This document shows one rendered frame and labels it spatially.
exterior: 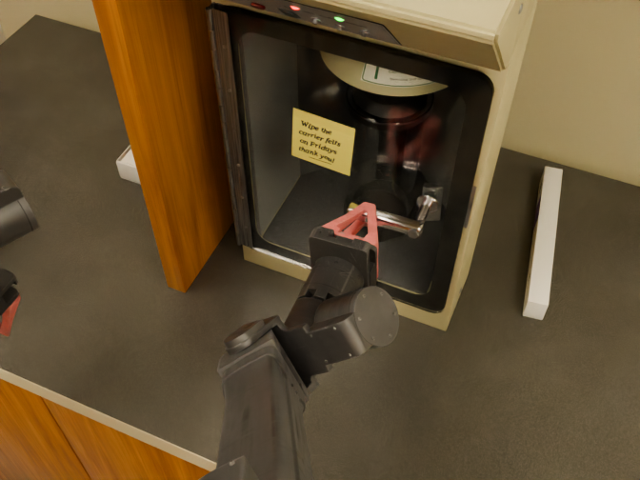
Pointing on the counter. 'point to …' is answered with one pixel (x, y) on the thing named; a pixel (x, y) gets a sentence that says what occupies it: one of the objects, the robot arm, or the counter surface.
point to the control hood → (443, 26)
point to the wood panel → (171, 125)
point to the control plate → (327, 18)
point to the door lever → (403, 217)
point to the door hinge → (221, 105)
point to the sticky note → (322, 141)
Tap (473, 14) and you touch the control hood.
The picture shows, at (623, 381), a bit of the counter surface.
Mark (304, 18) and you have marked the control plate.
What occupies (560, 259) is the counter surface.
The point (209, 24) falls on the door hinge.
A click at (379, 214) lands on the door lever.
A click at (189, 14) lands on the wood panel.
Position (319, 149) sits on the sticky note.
